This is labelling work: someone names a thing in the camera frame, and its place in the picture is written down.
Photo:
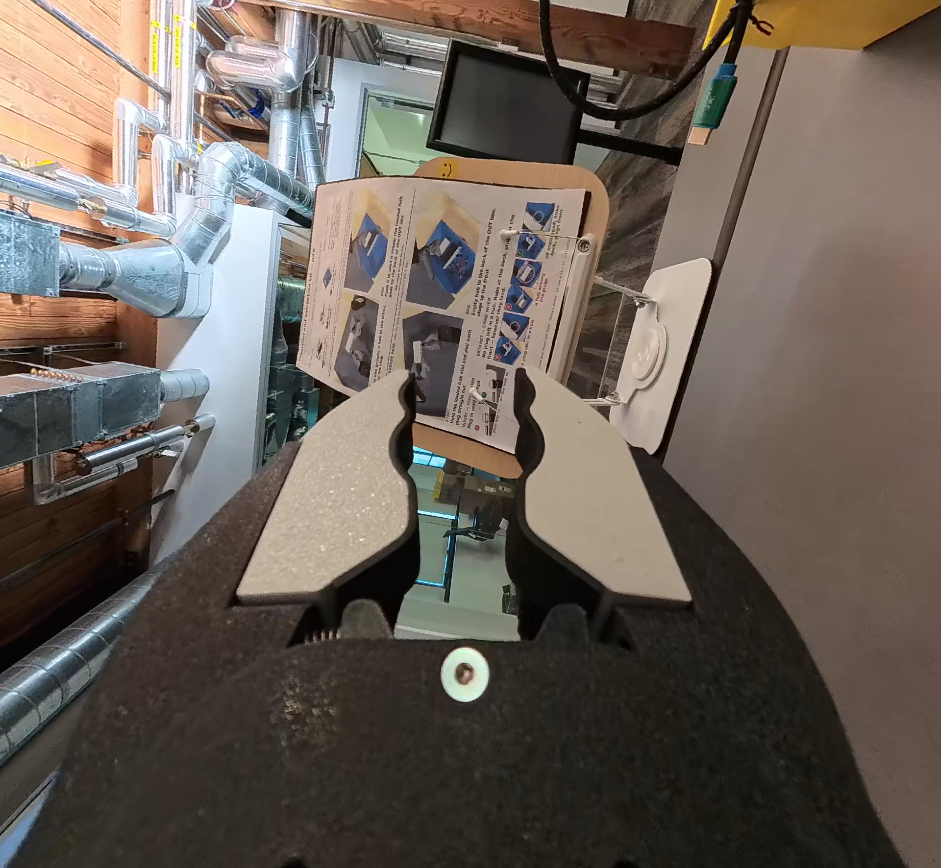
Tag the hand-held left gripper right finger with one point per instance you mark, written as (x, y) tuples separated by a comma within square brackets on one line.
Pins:
[(610, 516)]

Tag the instruction sheet on stand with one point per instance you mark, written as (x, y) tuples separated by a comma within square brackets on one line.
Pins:
[(596, 222)]

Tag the silver ventilation duct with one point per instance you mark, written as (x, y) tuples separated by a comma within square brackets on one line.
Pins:
[(118, 266), (221, 16)]

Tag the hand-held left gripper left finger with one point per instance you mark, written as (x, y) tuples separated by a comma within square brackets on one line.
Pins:
[(324, 516)]

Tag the printed instruction sheet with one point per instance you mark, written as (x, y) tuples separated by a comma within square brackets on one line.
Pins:
[(427, 280)]

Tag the yellow smiley sticker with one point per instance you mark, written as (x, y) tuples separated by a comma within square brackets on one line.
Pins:
[(447, 167)]

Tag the white stand base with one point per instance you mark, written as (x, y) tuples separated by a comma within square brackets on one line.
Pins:
[(662, 347)]

